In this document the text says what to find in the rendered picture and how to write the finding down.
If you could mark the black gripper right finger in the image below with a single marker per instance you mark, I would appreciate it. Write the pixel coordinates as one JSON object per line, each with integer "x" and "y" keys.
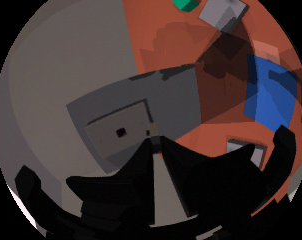
{"x": 193, "y": 173}

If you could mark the small green block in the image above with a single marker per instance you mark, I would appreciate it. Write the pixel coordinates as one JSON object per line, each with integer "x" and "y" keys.
{"x": 186, "y": 5}

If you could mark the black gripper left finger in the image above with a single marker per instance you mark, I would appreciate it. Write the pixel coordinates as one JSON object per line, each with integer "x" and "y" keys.
{"x": 134, "y": 184}

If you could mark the blue square patch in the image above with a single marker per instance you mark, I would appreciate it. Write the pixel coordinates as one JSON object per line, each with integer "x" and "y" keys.
{"x": 271, "y": 92}

